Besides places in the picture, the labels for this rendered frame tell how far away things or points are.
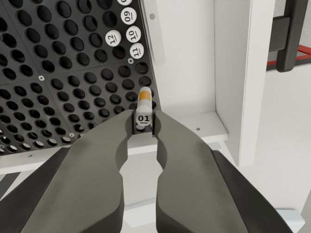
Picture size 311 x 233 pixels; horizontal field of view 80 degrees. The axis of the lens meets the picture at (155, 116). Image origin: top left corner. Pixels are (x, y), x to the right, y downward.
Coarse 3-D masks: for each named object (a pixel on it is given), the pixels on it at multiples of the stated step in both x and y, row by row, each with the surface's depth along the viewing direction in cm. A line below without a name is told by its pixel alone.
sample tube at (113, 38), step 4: (108, 32) 16; (112, 32) 16; (116, 32) 16; (108, 36) 16; (112, 36) 16; (116, 36) 16; (120, 36) 17; (108, 40) 16; (112, 40) 16; (116, 40) 16; (120, 40) 17; (108, 44) 16; (112, 44) 16; (116, 44) 16
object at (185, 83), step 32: (160, 0) 21; (192, 0) 21; (192, 32) 23; (160, 64) 25; (192, 64) 25; (160, 96) 27; (192, 96) 27; (192, 128) 26; (224, 128) 25; (0, 160) 28; (32, 160) 27
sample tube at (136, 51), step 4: (132, 44) 17; (136, 44) 16; (140, 44) 17; (132, 48) 16; (136, 48) 16; (140, 48) 16; (132, 52) 17; (136, 52) 17; (140, 52) 17; (132, 56) 17; (136, 56) 17; (140, 56) 17
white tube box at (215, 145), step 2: (212, 142) 40; (214, 142) 40; (216, 142) 40; (218, 142) 40; (208, 144) 40; (210, 144) 40; (212, 144) 40; (214, 144) 40; (216, 144) 40; (218, 144) 39; (210, 146) 39; (212, 146) 39; (214, 146) 39; (216, 146) 39; (218, 146) 39; (212, 148) 39; (214, 148) 39; (216, 148) 39; (218, 148) 38; (220, 148) 38; (220, 150) 38
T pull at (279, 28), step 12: (288, 0) 15; (300, 0) 15; (288, 12) 16; (300, 12) 15; (276, 24) 16; (288, 24) 16; (300, 24) 16; (276, 36) 16; (288, 36) 16; (300, 36) 16; (276, 48) 17; (288, 48) 17; (276, 60) 18; (288, 60) 17
